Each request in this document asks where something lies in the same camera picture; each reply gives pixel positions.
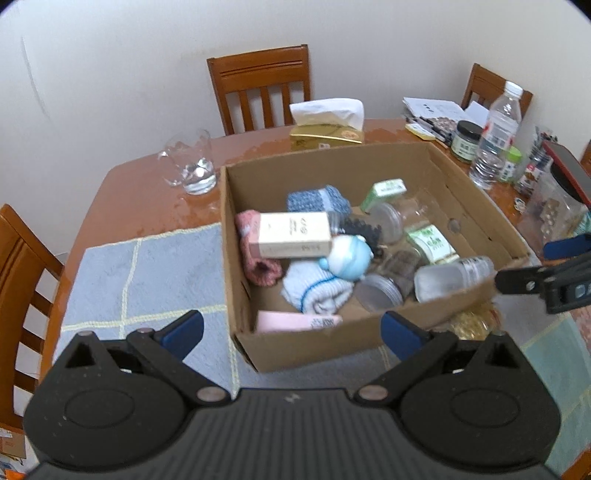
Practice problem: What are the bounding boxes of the clear plastic jar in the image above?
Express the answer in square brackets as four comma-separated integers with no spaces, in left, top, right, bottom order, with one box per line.
[369,187,439,244]

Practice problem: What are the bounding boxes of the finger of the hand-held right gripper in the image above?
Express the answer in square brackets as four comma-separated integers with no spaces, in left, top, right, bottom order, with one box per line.
[494,253,591,296]
[543,233,591,260]

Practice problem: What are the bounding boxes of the blue grey checked towel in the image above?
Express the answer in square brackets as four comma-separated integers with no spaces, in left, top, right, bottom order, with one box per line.
[60,224,591,476]

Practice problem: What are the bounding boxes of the pink carton box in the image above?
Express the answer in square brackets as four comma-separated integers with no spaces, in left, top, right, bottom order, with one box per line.
[256,310,345,334]

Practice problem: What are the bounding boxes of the red tablet case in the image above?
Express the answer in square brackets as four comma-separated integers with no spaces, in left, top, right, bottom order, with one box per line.
[541,141,591,206]

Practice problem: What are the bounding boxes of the clear jar with brown contents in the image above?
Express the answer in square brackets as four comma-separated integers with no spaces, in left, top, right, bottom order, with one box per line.
[355,249,423,311]

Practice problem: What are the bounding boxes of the round bottle with gold contents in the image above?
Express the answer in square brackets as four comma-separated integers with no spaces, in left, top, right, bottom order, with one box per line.
[449,307,503,341]

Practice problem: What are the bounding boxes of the green white tissue pack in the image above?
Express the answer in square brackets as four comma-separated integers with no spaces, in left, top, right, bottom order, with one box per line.
[405,224,458,265]
[360,178,408,213]

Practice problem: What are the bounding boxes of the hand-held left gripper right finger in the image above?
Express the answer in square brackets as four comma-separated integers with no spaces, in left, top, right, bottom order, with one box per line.
[353,311,532,409]

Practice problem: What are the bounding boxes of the gold tissue box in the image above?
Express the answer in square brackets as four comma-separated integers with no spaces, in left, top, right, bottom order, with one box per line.
[289,98,365,149]

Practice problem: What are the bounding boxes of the dark lid glass jar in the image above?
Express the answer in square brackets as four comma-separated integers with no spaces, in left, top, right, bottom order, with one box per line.
[450,120,483,162]

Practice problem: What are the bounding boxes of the glass pitcher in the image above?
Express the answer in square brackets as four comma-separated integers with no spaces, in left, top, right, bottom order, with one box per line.
[158,129,218,195]

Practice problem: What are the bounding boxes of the pink knitted sock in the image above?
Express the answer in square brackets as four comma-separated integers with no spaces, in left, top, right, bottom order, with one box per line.
[235,210,283,288]

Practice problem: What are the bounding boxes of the clear plastic container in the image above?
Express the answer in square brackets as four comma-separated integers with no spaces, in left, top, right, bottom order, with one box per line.
[517,161,587,259]

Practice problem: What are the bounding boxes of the red label small bottle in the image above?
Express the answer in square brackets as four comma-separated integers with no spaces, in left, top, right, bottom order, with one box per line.
[515,159,550,198]

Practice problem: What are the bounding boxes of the clear water bottle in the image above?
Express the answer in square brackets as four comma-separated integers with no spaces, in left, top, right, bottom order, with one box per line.
[468,80,523,190]

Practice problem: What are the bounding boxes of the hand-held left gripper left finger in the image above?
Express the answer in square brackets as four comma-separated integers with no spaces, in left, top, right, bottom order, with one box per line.
[60,311,232,408]

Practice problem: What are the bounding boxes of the white bottle with green label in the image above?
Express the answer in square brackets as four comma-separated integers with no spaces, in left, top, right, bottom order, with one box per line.
[414,256,496,303]

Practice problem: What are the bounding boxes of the green lid small bottle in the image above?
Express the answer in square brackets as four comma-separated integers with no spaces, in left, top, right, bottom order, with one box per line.
[498,147,524,183]

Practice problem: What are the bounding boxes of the white paper sheets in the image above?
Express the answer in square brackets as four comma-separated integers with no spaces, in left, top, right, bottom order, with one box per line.
[403,97,488,125]

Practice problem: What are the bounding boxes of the blue white cat toy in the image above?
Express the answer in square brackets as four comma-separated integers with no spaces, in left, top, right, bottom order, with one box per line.
[318,234,374,281]

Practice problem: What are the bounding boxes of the cream carton box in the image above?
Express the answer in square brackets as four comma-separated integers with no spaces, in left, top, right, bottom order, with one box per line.
[256,211,333,258]

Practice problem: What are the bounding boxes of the white sock with blue stripe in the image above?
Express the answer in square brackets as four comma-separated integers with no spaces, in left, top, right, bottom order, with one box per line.
[281,261,355,315]

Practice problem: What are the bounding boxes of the blue knitted sock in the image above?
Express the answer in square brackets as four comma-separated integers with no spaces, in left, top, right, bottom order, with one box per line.
[287,185,352,217]

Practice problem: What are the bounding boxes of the small cardboard box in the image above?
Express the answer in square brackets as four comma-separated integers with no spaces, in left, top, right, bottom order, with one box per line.
[0,427,28,476]

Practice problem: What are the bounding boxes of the brown cardboard box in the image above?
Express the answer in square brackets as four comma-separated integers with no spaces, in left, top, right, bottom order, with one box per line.
[221,141,532,374]

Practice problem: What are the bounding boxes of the clear jar with dark contents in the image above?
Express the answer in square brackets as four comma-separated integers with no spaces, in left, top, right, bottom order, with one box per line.
[339,215,386,252]

